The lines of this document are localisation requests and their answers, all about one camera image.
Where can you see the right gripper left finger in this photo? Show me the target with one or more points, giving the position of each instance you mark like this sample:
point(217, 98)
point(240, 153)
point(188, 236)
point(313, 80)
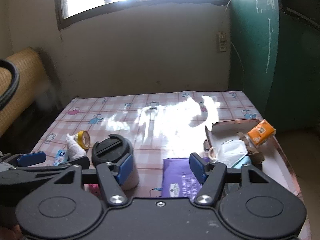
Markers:
point(111, 176)

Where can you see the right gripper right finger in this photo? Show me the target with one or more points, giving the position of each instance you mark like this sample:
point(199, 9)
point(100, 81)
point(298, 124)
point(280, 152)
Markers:
point(211, 176)

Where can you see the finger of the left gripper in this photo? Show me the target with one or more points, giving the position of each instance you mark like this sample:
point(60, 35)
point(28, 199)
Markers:
point(81, 163)
point(31, 159)

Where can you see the white knitted towel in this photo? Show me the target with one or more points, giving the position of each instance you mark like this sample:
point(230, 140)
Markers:
point(74, 148)

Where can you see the blue tissue pack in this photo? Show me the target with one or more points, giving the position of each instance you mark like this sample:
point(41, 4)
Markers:
point(61, 157)

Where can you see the yellow tape roll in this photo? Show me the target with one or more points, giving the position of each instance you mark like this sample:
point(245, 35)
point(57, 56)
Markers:
point(83, 139)

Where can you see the purple facial tissue pack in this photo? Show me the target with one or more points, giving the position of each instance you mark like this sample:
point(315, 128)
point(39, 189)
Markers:
point(178, 179)

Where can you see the orange tissue pack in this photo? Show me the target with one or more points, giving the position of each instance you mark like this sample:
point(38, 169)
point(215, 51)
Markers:
point(261, 133)

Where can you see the white face mask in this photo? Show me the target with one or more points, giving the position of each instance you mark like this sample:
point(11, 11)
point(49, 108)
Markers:
point(230, 153)

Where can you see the light blue face mask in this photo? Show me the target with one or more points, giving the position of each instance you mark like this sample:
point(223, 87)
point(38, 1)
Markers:
point(245, 160)

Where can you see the brown cloth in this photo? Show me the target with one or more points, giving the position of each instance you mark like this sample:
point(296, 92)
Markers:
point(255, 155)

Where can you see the pink towel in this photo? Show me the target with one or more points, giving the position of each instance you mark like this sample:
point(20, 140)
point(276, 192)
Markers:
point(92, 188)

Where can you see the paper cup black lid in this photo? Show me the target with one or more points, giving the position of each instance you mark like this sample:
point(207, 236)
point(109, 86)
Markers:
point(113, 149)

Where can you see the cardboard box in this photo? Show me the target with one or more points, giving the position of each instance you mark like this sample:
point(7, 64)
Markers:
point(269, 157)

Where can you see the woven rattan chair back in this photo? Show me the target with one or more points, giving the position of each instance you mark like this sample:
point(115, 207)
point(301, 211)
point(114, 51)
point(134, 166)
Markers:
point(33, 82)

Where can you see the wall power outlet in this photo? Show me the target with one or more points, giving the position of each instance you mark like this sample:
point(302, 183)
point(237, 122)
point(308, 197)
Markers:
point(222, 41)

